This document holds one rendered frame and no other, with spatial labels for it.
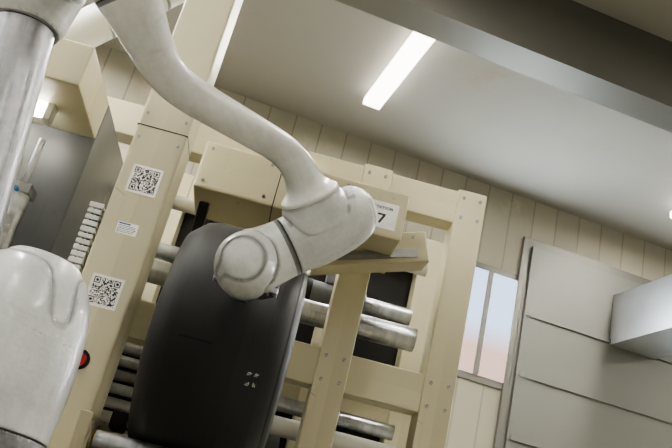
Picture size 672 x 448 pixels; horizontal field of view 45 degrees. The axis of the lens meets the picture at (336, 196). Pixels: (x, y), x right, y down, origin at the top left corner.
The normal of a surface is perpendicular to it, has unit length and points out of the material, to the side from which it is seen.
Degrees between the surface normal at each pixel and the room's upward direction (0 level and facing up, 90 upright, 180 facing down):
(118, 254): 90
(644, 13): 180
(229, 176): 90
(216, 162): 90
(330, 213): 110
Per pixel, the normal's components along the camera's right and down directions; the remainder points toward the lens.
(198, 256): -0.04, -0.78
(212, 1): 0.14, -0.38
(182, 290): -0.09, -0.55
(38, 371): 0.74, -0.17
